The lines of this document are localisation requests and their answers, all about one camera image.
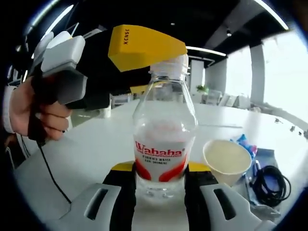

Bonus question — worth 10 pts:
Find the clear plastic bottle red label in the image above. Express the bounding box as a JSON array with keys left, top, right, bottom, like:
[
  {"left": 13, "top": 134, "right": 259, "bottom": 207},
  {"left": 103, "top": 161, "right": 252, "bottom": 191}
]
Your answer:
[{"left": 132, "top": 54, "right": 199, "bottom": 202}]

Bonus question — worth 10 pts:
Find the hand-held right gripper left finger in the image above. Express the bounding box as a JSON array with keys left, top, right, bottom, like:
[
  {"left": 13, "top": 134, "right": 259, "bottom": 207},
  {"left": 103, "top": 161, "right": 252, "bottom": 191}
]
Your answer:
[{"left": 60, "top": 162, "right": 138, "bottom": 231}]

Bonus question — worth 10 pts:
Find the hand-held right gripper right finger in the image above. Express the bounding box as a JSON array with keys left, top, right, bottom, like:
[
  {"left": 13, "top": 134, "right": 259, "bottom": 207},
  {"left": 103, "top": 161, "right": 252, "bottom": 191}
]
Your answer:
[{"left": 184, "top": 161, "right": 277, "bottom": 231}]

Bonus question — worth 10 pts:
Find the long ceiling light strip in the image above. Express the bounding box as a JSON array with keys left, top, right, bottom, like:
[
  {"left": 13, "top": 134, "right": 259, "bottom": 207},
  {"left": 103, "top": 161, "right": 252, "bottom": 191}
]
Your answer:
[{"left": 186, "top": 46, "right": 227, "bottom": 57}]

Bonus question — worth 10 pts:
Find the white bottle cap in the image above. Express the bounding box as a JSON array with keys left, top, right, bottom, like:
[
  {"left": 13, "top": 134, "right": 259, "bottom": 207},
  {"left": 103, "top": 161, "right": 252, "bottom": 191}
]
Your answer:
[{"left": 154, "top": 54, "right": 189, "bottom": 74}]

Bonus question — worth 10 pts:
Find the narrow bright window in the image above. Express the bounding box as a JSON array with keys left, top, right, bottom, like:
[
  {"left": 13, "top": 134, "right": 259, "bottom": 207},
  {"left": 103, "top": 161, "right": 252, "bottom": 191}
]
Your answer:
[{"left": 227, "top": 48, "right": 252, "bottom": 97}]

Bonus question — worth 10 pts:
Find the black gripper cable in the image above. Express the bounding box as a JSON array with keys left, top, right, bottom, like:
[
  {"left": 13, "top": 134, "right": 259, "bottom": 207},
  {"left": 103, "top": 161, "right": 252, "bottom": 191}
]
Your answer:
[{"left": 36, "top": 138, "right": 73, "bottom": 205}]

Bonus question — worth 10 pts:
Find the person's left hand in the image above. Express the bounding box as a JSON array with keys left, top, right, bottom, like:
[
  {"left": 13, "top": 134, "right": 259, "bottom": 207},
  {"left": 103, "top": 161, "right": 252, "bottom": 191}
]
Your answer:
[{"left": 7, "top": 76, "right": 73, "bottom": 142}]

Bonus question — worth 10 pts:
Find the paper cup green print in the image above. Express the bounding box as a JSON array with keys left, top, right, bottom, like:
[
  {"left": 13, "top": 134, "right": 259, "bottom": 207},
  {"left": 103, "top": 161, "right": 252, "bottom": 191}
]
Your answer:
[{"left": 202, "top": 139, "right": 253, "bottom": 187}]

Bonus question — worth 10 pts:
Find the large bright window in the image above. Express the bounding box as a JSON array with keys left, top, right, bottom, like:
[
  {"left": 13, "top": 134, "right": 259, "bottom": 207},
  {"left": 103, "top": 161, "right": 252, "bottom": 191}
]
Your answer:
[{"left": 262, "top": 31, "right": 308, "bottom": 116}]

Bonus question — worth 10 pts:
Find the blue tissue packet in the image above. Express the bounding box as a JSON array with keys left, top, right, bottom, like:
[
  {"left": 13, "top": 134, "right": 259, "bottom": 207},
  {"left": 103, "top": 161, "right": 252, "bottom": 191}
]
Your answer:
[{"left": 230, "top": 133, "right": 258, "bottom": 158}]

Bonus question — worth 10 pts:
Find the white office chair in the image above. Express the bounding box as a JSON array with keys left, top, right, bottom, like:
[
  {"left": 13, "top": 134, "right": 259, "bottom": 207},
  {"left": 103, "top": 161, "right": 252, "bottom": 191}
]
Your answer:
[
  {"left": 208, "top": 90, "right": 222, "bottom": 106},
  {"left": 109, "top": 92, "right": 133, "bottom": 108}
]

